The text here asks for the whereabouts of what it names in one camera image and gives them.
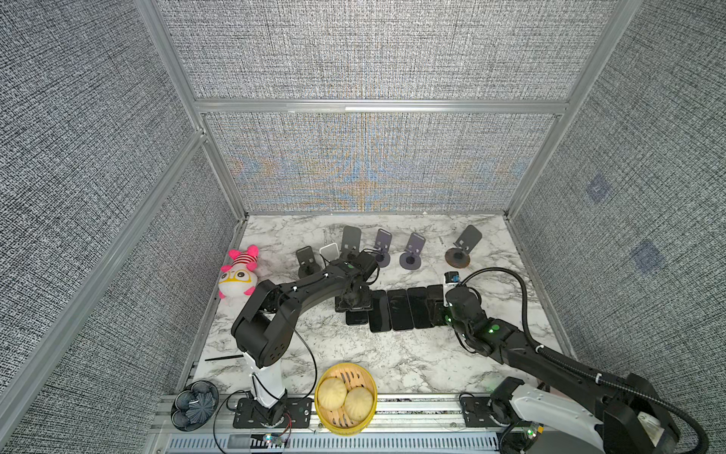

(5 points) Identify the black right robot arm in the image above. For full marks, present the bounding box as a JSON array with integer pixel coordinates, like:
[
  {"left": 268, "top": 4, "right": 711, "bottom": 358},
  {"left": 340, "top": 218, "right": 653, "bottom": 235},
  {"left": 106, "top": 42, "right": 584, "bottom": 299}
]
[{"left": 444, "top": 285, "right": 681, "bottom": 453}]

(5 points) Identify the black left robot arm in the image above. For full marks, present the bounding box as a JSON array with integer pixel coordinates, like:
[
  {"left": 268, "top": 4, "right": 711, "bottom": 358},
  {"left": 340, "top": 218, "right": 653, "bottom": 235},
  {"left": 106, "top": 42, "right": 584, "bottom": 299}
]
[{"left": 231, "top": 252, "right": 380, "bottom": 408}]

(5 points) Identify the white folding phone stand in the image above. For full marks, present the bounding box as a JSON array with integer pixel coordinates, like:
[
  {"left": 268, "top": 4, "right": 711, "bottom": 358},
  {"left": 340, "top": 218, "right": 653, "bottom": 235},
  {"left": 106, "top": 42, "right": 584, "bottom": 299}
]
[{"left": 319, "top": 243, "right": 340, "bottom": 263}]

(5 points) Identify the brown right phone stand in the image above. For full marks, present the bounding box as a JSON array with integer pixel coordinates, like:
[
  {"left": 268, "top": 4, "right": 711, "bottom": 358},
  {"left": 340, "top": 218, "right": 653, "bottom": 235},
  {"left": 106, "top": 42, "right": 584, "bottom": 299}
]
[{"left": 444, "top": 225, "right": 482, "bottom": 269}]

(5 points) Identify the purple round phone stand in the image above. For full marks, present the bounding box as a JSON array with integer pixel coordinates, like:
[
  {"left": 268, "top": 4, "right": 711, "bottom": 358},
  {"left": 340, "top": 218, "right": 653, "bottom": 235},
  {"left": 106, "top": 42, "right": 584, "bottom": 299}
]
[{"left": 374, "top": 228, "right": 392, "bottom": 269}]

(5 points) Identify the black round phone stand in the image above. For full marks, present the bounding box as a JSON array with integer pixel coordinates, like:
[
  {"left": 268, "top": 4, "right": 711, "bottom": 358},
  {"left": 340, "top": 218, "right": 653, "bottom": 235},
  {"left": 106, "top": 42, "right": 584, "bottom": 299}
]
[{"left": 295, "top": 246, "right": 321, "bottom": 279}]

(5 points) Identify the left steamed bun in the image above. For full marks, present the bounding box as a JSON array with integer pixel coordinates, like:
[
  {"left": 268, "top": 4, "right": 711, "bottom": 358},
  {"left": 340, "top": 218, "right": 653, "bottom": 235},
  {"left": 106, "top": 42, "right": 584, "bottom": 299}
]
[{"left": 317, "top": 376, "right": 348, "bottom": 412}]

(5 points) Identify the steamed bun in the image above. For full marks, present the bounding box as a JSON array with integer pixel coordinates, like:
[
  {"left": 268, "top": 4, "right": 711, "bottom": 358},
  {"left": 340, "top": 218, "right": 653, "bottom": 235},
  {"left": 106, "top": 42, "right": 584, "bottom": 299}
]
[
  {"left": 343, "top": 387, "right": 374, "bottom": 423},
  {"left": 317, "top": 376, "right": 348, "bottom": 412}
]

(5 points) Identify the yellow bamboo steamer basket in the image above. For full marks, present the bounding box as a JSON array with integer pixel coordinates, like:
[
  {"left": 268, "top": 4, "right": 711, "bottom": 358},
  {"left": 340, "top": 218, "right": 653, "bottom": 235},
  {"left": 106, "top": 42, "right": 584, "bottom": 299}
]
[{"left": 314, "top": 363, "right": 378, "bottom": 436}]

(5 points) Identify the right steamed bun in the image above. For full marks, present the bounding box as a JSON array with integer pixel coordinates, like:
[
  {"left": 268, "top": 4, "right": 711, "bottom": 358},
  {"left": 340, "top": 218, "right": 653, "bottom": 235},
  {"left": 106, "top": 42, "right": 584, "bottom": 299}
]
[{"left": 343, "top": 387, "right": 374, "bottom": 423}]

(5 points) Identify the pink white plush toy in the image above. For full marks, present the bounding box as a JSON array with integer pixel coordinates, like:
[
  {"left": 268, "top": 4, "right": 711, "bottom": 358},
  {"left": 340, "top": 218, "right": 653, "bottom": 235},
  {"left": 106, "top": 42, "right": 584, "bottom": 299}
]
[{"left": 217, "top": 245, "right": 259, "bottom": 299}]

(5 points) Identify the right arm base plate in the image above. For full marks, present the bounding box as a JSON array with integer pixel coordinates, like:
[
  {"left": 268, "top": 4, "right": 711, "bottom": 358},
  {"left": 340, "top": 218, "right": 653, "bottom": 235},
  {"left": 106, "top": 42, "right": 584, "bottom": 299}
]
[{"left": 458, "top": 393, "right": 499, "bottom": 429}]

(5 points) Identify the aluminium front rail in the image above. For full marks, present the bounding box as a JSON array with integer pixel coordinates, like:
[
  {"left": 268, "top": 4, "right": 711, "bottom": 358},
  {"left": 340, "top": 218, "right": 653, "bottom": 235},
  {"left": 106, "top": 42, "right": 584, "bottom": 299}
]
[{"left": 141, "top": 392, "right": 636, "bottom": 454}]

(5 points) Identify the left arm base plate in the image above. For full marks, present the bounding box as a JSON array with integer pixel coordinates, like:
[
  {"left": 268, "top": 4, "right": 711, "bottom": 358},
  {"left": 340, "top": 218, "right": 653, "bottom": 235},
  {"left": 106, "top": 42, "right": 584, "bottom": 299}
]
[{"left": 233, "top": 397, "right": 313, "bottom": 429}]

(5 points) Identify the black corrugated cable conduit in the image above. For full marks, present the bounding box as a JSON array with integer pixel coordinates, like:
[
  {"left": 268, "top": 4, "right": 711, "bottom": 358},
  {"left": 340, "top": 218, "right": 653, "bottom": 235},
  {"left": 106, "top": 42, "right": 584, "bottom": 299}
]
[{"left": 458, "top": 266, "right": 710, "bottom": 454}]

